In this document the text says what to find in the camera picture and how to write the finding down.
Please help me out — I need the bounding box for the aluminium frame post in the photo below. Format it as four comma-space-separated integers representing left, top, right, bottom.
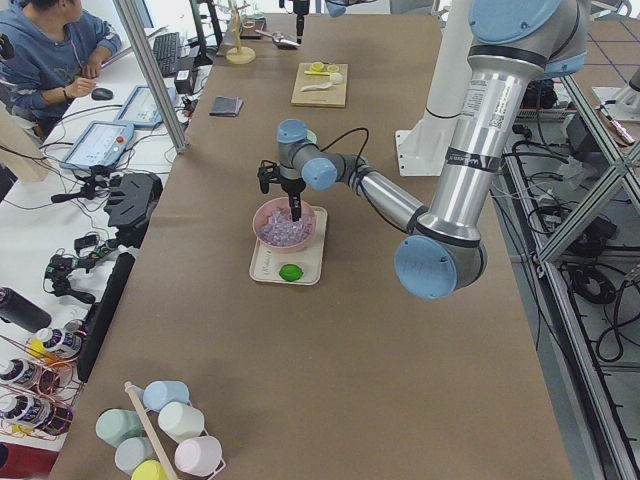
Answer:
113, 0, 188, 154

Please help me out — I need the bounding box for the white ceramic spoon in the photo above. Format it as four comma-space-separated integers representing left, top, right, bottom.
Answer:
300, 81, 334, 92

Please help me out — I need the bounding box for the black computer mouse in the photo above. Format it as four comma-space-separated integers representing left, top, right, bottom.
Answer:
91, 87, 114, 101

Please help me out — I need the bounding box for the black bar device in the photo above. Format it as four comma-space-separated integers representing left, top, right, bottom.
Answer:
76, 253, 135, 383

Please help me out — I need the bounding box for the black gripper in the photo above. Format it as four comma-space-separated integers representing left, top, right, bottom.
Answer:
290, 0, 310, 44
280, 177, 304, 222

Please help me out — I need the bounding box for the teach pendant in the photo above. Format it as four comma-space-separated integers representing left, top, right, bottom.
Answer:
114, 85, 162, 129
59, 121, 135, 171

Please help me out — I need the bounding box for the mint cup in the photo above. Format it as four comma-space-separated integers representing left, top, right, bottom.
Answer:
95, 409, 144, 448

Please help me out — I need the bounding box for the light blue cup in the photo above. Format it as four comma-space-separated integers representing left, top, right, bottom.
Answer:
143, 380, 190, 412

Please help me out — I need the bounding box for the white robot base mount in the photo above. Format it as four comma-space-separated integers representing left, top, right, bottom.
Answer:
395, 0, 472, 176

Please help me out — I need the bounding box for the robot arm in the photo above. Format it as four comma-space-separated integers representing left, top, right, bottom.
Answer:
291, 0, 367, 45
274, 1, 590, 300

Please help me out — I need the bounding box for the black keyboard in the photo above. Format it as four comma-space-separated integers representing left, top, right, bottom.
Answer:
152, 32, 181, 78

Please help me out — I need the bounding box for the green lime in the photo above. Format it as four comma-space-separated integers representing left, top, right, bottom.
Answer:
278, 263, 304, 282

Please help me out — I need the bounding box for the bamboo cutting board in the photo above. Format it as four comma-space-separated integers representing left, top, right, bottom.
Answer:
291, 61, 349, 108

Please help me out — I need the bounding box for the grey blue cup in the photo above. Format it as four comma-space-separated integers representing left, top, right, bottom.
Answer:
114, 437, 156, 476

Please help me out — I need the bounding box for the far teach pendant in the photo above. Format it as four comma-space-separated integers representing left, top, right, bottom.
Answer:
114, 85, 162, 129

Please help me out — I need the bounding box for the pink bowl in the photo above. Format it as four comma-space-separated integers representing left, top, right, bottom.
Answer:
252, 197, 317, 252

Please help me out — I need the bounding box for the near teach pendant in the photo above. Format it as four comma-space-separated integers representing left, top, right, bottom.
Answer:
59, 121, 135, 171

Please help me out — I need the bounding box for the mint green bowl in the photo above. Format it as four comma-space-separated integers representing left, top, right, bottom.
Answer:
306, 129, 317, 144

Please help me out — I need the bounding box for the black controller stand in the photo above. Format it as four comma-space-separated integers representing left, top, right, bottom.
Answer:
104, 173, 163, 248

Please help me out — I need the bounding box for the yellow cup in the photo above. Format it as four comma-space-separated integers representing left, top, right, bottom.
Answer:
131, 459, 168, 480

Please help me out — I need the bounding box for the clear ice cubes pile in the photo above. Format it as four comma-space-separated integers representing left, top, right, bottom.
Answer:
258, 208, 314, 247

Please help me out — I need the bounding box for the white cup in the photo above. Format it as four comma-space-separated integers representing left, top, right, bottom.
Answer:
158, 401, 205, 443

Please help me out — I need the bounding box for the black bottle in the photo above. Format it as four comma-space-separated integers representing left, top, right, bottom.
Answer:
1, 287, 51, 333

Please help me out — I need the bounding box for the steel ice scoop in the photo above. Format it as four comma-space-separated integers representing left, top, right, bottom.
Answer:
257, 30, 300, 50

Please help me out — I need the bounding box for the yellow plastic knife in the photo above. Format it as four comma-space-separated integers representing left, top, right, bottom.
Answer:
303, 70, 332, 77

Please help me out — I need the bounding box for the person in blue hoodie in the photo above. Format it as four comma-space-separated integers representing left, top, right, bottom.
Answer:
1, 1, 122, 139

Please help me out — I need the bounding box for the copper wire basket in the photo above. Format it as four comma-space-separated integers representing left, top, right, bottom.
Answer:
1, 328, 84, 441

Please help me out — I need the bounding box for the round wooden stand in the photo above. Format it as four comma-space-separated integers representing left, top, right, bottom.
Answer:
226, 0, 256, 65

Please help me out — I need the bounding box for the cream rabbit tray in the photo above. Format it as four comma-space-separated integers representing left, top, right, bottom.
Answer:
249, 206, 328, 286

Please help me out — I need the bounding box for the pink cup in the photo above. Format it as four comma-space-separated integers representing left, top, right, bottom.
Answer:
174, 436, 226, 477

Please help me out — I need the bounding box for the aluminium frame rail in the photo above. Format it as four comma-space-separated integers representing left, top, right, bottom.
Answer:
492, 65, 639, 479

